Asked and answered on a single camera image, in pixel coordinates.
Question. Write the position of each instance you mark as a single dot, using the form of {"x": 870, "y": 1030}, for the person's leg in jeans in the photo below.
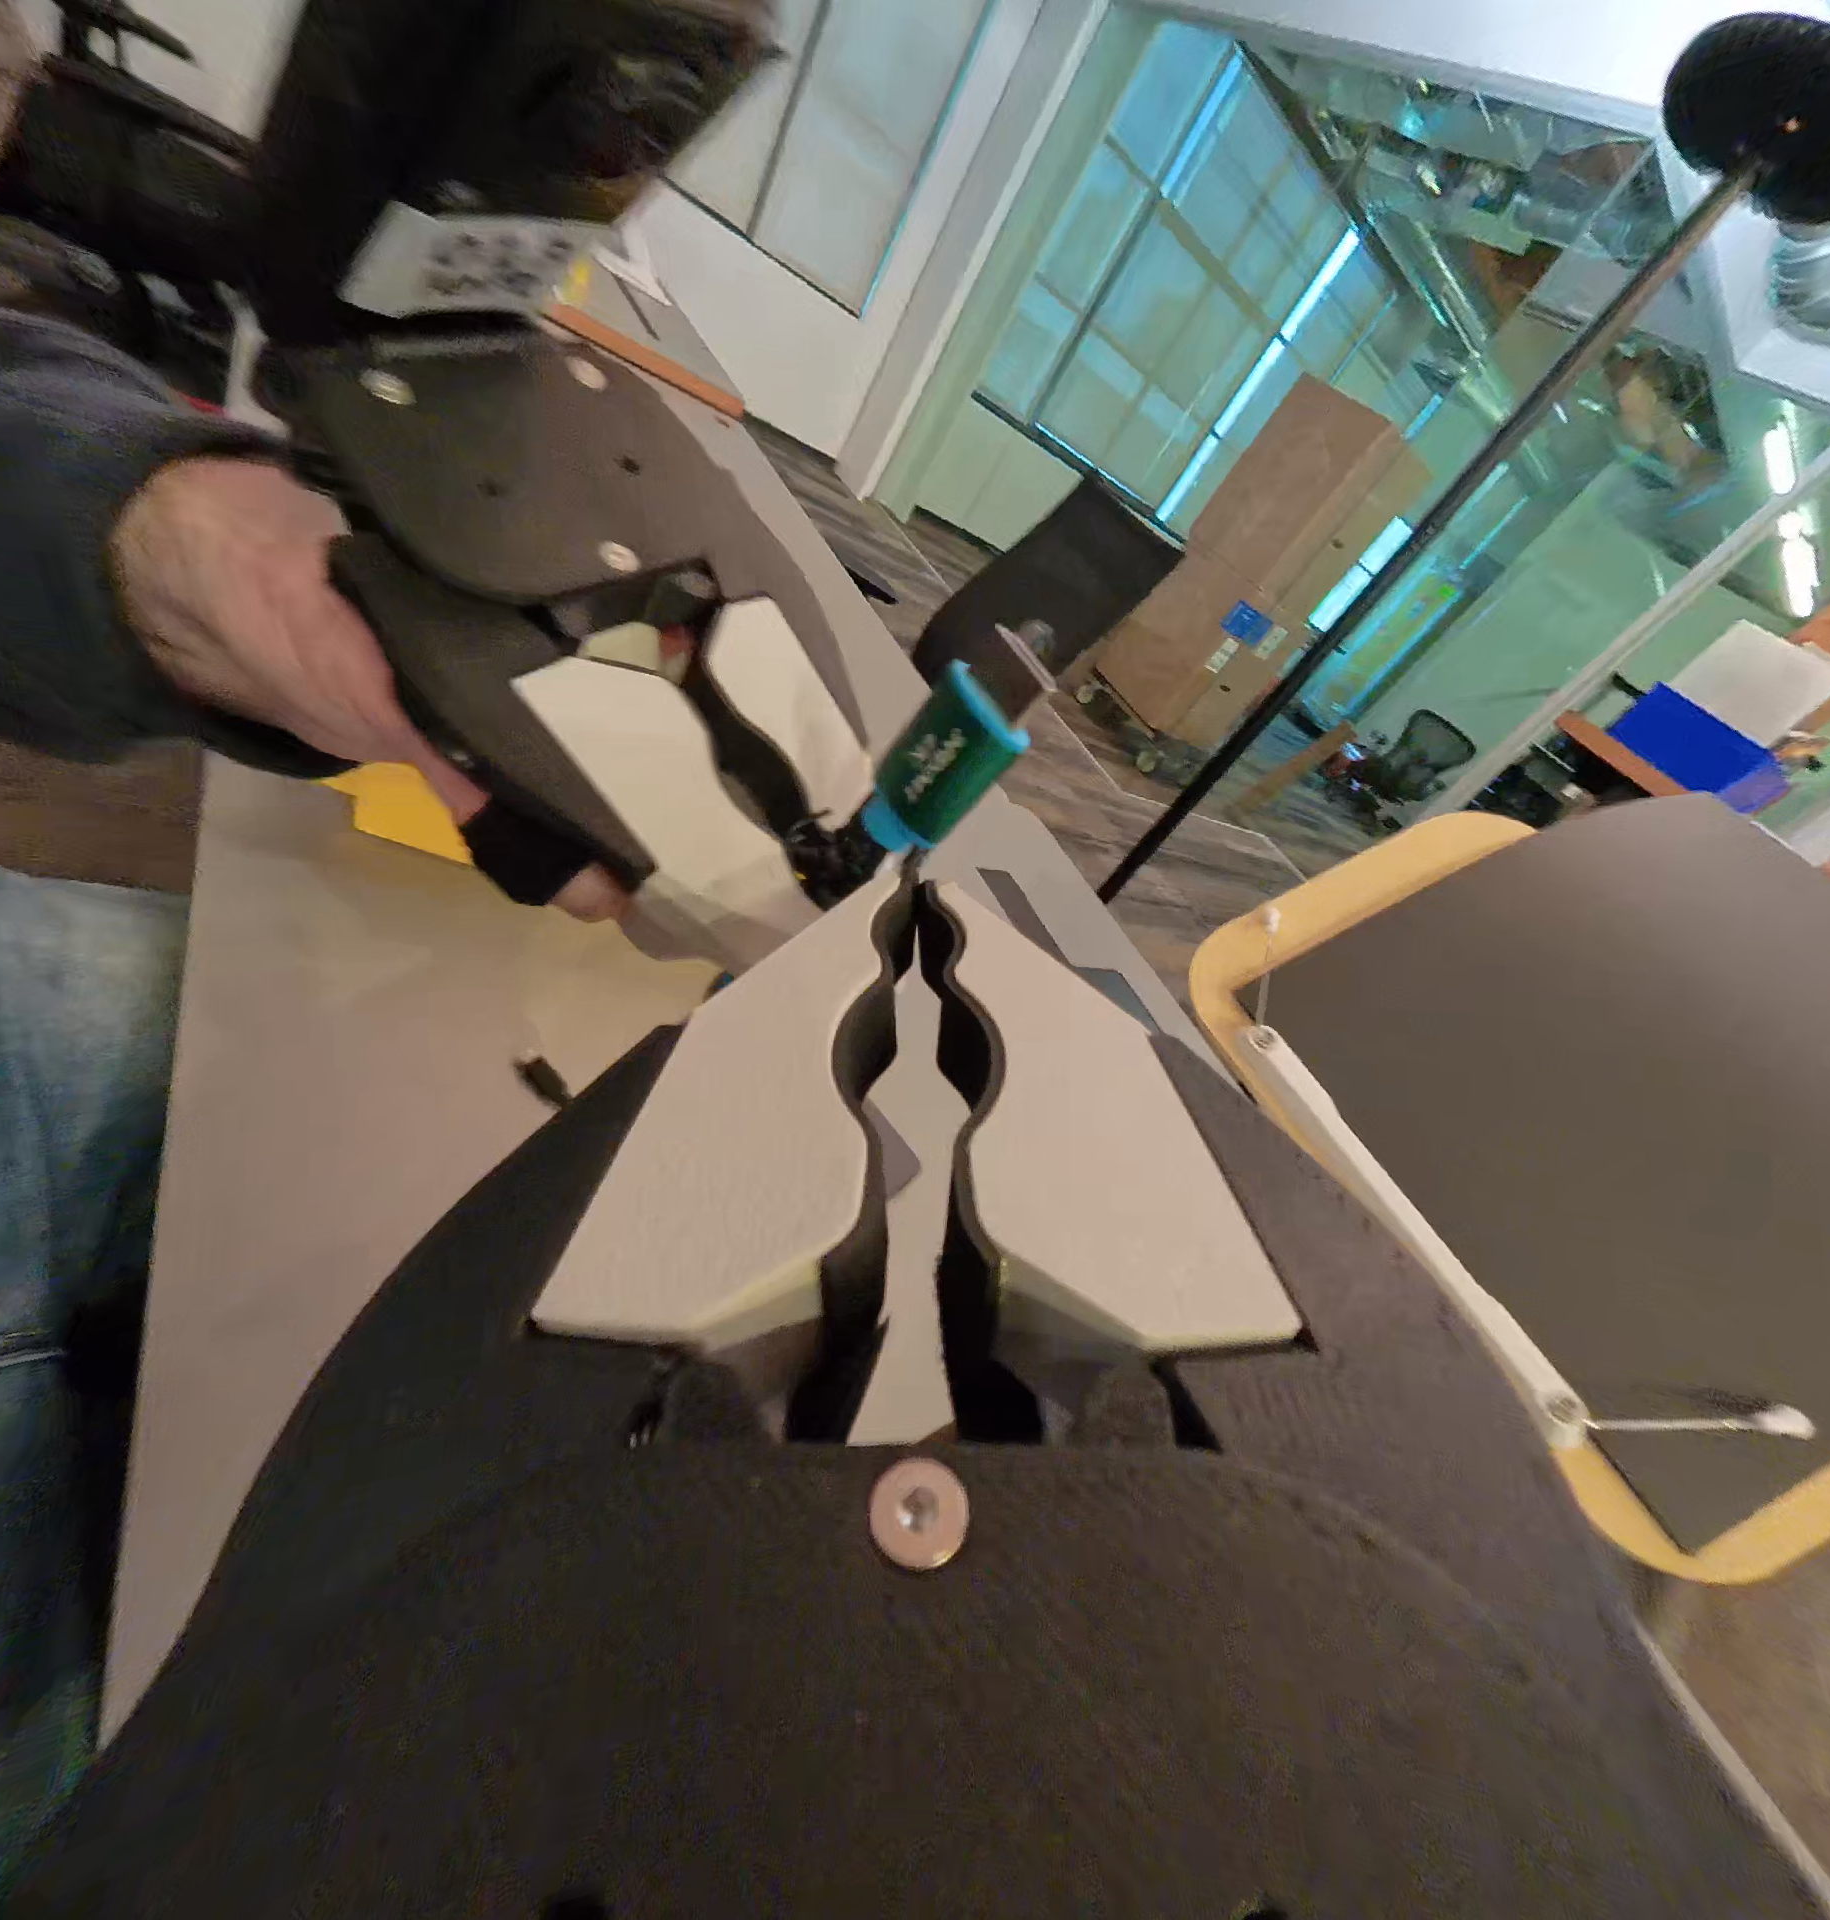
{"x": 42, "y": 1260}

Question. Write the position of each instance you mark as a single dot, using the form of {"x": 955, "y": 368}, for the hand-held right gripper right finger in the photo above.
{"x": 1141, "y": 1170}

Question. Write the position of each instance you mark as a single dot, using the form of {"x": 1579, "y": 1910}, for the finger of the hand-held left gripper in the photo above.
{"x": 802, "y": 704}
{"x": 645, "y": 779}

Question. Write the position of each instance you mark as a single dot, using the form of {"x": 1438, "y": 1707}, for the person's left hand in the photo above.
{"x": 240, "y": 602}

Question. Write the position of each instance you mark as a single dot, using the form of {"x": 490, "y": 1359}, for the blue box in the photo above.
{"x": 1696, "y": 742}

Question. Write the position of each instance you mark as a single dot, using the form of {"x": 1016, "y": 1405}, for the black chair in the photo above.
{"x": 1054, "y": 602}

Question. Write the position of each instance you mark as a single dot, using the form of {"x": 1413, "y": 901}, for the yellow plastic bin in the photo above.
{"x": 405, "y": 808}

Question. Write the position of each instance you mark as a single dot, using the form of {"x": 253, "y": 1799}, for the person's left forearm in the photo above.
{"x": 77, "y": 508}

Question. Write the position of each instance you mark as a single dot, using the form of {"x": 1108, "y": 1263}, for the grey panel with wooden rim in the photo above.
{"x": 1634, "y": 1143}

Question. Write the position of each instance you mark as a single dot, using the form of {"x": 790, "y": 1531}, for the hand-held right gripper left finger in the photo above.
{"x": 707, "y": 1170}

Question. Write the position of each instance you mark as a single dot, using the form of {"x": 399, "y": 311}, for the cardboard box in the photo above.
{"x": 1277, "y": 554}

